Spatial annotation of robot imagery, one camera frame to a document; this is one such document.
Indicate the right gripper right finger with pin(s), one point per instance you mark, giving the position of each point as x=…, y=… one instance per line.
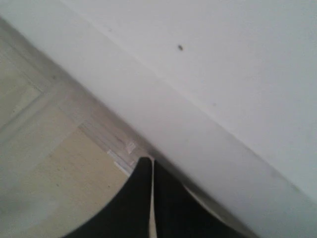
x=179, y=215

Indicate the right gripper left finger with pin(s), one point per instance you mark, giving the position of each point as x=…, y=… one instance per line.
x=127, y=215

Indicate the clear drawer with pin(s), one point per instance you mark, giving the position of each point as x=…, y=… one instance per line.
x=41, y=105

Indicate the white plastic drawer cabinet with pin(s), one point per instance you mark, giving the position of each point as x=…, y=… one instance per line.
x=225, y=90

